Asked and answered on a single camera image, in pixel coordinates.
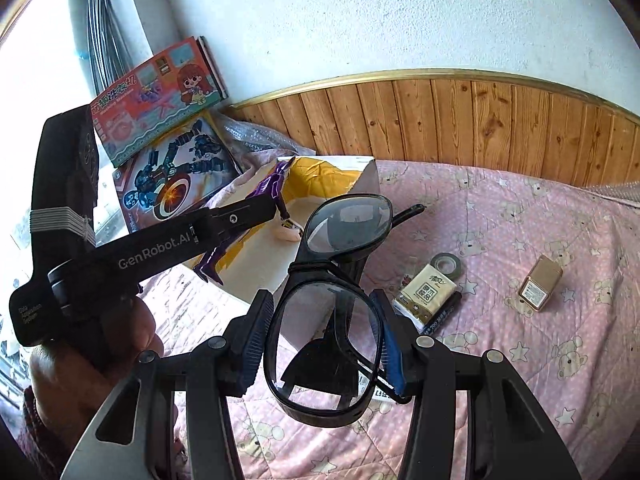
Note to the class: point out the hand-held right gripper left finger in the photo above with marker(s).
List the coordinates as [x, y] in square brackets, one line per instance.
[252, 347]

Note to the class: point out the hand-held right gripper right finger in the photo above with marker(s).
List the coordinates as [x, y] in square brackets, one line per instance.
[389, 342]

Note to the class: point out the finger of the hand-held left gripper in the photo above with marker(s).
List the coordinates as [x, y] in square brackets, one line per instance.
[232, 220]

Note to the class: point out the purple toy figure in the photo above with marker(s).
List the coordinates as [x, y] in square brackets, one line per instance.
[272, 182]

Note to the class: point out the tape roll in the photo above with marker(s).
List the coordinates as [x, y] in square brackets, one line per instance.
[453, 271]

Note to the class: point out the black-framed safety glasses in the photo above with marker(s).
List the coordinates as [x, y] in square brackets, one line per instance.
[320, 261]

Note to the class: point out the cardboard box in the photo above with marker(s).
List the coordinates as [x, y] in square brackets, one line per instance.
[369, 180]

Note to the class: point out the gold tin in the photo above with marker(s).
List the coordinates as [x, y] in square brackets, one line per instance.
[537, 287]

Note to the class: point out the person's left hand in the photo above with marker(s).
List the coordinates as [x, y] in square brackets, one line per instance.
[75, 375]

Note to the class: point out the tissue pack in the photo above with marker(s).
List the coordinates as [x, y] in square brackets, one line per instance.
[422, 292]

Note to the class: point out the black marker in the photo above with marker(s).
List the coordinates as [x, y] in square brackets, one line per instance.
[443, 314]

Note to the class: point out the robot toy box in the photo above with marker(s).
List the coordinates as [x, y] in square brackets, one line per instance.
[165, 180]

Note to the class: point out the crumpled bubble wrap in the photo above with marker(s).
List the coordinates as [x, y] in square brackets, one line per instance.
[250, 140]

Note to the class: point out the pink toy box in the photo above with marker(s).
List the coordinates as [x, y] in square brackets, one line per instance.
[150, 105]

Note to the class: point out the pink bear printed blanket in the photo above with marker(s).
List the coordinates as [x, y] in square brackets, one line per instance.
[500, 210]

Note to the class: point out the metal window grille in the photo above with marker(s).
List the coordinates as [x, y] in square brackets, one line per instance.
[107, 35]

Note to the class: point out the bubble wrap sheet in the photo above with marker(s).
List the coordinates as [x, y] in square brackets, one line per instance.
[615, 192]

